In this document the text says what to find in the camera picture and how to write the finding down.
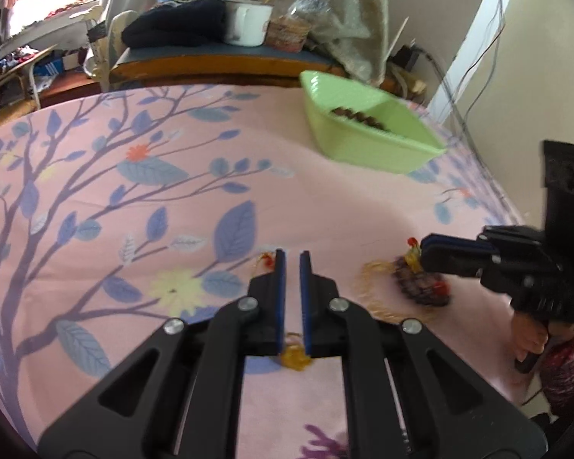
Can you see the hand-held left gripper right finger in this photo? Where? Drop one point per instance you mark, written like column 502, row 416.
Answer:
column 306, row 306

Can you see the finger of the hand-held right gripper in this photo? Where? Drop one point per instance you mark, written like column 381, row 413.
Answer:
column 452, row 264
column 459, row 244

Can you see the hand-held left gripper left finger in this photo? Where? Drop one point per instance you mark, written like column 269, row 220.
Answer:
column 280, row 306

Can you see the green plastic tray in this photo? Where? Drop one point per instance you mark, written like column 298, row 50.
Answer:
column 363, row 148

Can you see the person's right forearm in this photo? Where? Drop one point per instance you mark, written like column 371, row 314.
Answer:
column 571, row 368

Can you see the person's right hand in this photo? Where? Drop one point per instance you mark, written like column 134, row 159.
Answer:
column 531, row 337

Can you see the pink printed tablecloth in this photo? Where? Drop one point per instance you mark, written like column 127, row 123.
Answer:
column 315, row 191

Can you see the beige power strip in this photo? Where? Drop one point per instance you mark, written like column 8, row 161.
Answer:
column 402, row 87

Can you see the black power adapter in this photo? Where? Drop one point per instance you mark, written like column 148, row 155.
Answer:
column 405, row 57

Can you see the white router antenna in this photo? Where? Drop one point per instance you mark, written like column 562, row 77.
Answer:
column 398, row 36

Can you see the grey-green floral cloth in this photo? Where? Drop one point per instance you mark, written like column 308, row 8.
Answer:
column 358, row 9

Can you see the wicker basket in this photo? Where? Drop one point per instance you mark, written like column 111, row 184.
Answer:
column 287, row 36

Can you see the clear plastic bag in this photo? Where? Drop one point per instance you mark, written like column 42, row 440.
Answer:
column 311, row 12

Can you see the white enamel mug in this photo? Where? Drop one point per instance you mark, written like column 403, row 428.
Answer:
column 246, row 24

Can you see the dark navy folded clothing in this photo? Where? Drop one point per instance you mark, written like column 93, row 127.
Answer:
column 172, row 26

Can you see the white chair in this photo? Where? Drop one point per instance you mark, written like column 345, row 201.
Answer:
column 107, row 43

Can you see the blue shoe box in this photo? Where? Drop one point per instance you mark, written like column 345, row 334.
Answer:
column 57, row 64

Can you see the small folding table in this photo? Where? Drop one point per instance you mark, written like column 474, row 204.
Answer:
column 14, row 71

